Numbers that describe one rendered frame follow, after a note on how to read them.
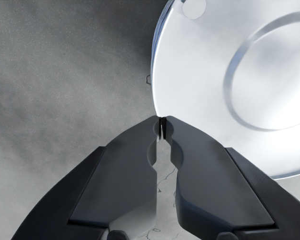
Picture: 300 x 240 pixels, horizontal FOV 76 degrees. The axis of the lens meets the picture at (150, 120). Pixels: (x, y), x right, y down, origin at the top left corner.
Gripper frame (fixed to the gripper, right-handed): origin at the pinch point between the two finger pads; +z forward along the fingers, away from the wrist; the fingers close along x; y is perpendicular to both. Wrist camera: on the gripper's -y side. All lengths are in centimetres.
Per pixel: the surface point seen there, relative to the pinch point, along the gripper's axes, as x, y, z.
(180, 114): 2.6, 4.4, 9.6
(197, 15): 3.6, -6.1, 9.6
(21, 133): -40, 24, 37
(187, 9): 2.5, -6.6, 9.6
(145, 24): -2.7, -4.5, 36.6
